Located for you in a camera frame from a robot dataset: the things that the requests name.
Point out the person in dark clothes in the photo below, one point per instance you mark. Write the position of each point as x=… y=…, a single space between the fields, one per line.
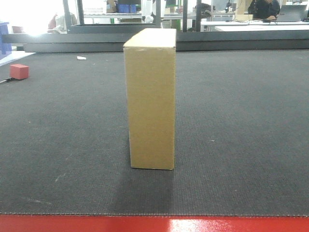
x=264 y=9

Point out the dark metal conveyor frame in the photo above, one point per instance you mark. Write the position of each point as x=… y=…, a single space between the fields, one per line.
x=82 y=39

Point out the black conveyor belt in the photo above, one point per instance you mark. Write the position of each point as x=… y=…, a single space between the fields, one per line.
x=241 y=143

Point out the small red cube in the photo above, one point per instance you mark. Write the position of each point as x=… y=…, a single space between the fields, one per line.
x=19 y=71

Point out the red conveyor front edge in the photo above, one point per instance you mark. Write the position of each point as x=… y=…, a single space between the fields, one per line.
x=36 y=223

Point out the tall brown cardboard box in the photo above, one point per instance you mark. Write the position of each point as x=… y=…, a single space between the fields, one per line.
x=150 y=68

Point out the grey laptop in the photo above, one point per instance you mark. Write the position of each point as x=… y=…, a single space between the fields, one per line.
x=292 y=13

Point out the white desk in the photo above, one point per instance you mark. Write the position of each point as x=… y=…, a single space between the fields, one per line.
x=253 y=25

